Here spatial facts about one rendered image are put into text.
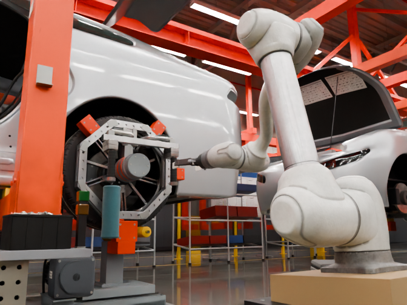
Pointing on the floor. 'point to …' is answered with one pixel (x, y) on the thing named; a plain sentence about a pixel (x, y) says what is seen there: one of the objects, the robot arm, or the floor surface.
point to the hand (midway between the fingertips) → (185, 166)
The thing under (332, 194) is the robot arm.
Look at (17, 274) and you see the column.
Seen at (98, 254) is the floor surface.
